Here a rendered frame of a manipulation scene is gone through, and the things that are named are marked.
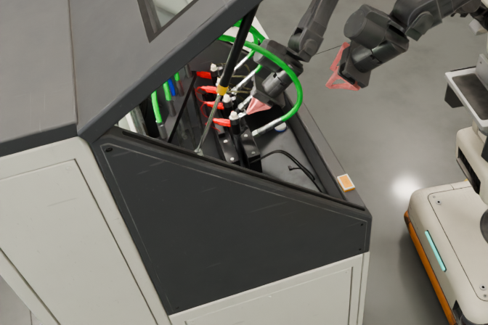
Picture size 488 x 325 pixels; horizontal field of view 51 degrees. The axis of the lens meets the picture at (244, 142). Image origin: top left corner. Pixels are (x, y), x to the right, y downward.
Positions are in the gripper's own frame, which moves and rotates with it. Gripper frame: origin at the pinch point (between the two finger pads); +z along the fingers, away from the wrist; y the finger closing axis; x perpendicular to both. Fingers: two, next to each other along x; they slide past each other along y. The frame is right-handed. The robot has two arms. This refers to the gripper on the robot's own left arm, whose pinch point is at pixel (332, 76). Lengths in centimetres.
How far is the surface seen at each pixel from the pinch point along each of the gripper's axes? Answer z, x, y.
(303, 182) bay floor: 42, 27, 3
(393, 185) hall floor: 95, 114, -53
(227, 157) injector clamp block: 44.7, 1.5, 7.3
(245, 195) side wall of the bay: 14.3, -4.8, 29.6
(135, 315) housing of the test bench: 54, -4, 55
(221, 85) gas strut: -4.3, -25.4, 21.5
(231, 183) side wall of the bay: 12.1, -9.9, 29.9
